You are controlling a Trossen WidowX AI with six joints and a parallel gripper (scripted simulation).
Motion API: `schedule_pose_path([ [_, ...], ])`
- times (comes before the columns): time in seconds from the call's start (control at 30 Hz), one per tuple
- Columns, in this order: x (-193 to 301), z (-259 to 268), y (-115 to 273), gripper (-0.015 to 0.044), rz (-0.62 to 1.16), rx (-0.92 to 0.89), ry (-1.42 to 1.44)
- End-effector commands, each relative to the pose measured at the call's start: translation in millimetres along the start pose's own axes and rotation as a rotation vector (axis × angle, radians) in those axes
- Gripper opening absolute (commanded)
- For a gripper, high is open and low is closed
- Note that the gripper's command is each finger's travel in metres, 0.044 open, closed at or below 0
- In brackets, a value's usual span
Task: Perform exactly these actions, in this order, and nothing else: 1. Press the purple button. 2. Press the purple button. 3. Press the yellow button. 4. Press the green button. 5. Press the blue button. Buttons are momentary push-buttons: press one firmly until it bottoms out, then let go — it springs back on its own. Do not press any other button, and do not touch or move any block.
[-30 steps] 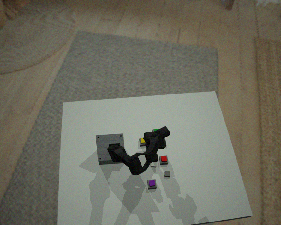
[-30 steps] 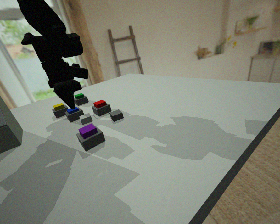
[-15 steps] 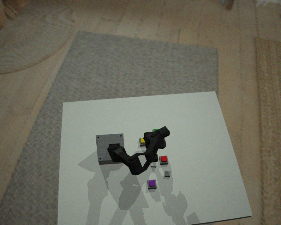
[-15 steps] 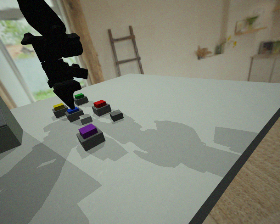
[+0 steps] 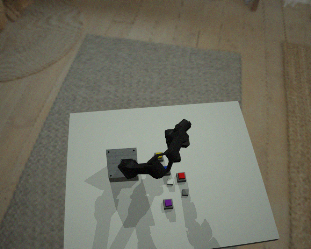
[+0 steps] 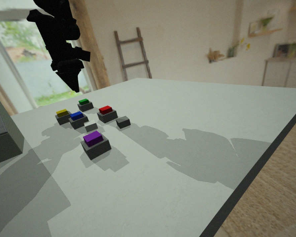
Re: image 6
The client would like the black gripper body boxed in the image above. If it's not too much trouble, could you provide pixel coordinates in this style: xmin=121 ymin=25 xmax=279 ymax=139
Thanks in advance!
xmin=44 ymin=39 xmax=84 ymax=73

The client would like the blue button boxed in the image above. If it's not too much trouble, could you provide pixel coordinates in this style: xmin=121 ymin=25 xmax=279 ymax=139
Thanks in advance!
xmin=69 ymin=111 xmax=89 ymax=130

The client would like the green button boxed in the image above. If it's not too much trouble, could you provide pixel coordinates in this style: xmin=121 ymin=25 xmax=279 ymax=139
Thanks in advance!
xmin=77 ymin=99 xmax=94 ymax=112

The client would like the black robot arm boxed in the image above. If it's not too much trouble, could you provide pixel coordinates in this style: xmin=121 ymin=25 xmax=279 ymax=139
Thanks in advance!
xmin=26 ymin=0 xmax=90 ymax=62

